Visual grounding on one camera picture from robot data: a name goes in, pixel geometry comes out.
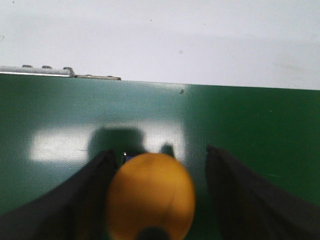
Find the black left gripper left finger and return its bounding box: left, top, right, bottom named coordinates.
left=0, top=150, right=117, bottom=240

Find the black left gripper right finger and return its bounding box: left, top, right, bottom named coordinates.
left=205, top=145, right=320, bottom=240

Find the yellow mushroom push button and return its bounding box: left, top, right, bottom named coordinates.
left=106, top=153, right=196, bottom=240

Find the green conveyor belt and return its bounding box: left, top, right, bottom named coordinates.
left=0, top=75, right=320, bottom=240

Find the conveyor end plate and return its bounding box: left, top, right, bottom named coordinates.
left=0, top=64, right=121, bottom=81

